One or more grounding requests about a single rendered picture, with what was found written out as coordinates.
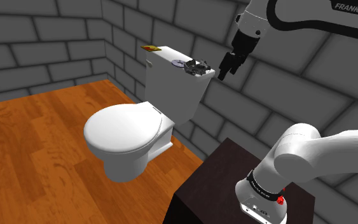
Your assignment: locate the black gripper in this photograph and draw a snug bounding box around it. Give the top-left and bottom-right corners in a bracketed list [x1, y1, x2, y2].
[217, 28, 260, 81]

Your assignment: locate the dark grey crumpled object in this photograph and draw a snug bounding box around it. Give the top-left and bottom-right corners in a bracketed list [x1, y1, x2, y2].
[183, 58, 212, 76]

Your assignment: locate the white toilet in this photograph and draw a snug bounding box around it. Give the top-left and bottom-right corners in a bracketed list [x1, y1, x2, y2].
[83, 45, 216, 183]

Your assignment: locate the dark robot stand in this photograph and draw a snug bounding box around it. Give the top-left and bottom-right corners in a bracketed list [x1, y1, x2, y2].
[162, 137, 316, 224]

